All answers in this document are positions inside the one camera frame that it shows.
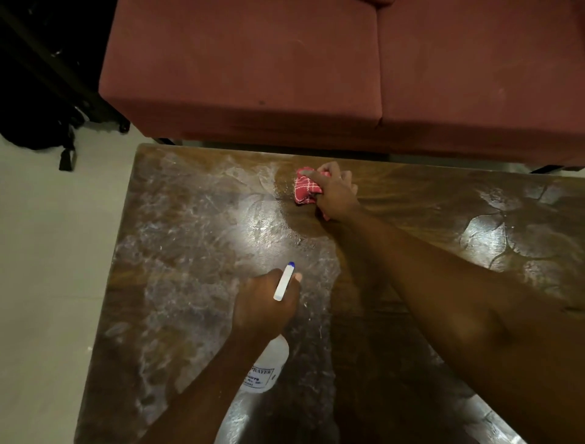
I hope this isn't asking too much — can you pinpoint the person's left hand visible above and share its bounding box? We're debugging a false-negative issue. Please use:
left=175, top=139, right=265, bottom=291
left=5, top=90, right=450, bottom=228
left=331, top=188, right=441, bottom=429
left=232, top=268, right=303, bottom=340

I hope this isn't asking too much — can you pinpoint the person's right hand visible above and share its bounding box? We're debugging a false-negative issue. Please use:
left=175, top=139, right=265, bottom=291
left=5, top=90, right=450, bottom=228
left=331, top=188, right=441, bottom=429
left=301, top=160, right=363, bottom=223

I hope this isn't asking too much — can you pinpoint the red checked cloth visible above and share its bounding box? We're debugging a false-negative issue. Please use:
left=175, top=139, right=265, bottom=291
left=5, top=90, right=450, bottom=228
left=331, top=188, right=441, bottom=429
left=294, top=167, right=332, bottom=206

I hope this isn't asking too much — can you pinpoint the clear spray bottle blue nozzle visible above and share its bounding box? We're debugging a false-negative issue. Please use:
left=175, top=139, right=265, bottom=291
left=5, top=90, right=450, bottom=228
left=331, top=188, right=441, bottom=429
left=239, top=261, right=297, bottom=394

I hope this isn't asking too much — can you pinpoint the person's left forearm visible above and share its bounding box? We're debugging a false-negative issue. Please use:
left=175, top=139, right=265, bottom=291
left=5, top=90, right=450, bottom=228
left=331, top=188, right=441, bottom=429
left=136, top=324, right=277, bottom=444

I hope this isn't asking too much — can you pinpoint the brown marbled wooden table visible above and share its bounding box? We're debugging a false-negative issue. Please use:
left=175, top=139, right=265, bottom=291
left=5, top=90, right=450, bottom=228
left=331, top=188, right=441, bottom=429
left=74, top=143, right=585, bottom=444

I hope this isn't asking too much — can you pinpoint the red fabric sofa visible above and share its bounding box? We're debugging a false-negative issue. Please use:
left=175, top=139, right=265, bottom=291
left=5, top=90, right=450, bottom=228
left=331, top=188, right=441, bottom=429
left=98, top=0, right=585, bottom=168

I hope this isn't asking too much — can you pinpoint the black bag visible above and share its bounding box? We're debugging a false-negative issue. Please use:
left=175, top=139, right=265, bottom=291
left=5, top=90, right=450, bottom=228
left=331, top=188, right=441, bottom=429
left=0, top=0, right=131, bottom=173

